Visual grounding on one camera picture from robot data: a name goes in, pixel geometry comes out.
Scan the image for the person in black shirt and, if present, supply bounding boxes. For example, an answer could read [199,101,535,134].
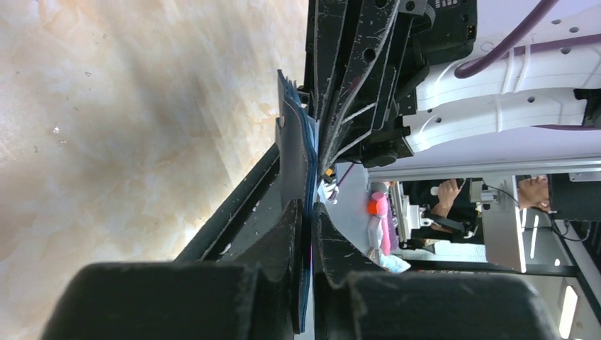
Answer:
[400,175,551,249]

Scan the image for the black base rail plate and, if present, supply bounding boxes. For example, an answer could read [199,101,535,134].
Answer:
[175,144,280,262]

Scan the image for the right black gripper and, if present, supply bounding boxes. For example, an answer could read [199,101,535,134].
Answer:
[304,1,478,174]

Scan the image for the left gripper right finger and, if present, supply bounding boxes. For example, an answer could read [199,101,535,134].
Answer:
[312,203,560,339]

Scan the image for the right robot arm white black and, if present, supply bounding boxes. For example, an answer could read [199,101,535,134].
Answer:
[305,1,600,174]

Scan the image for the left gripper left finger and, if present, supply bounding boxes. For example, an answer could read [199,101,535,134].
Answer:
[42,200,303,339]

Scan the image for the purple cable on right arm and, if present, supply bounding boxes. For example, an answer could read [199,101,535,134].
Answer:
[453,0,601,80]

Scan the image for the dark blue leather card holder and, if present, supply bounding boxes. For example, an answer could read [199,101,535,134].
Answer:
[276,69,317,334]

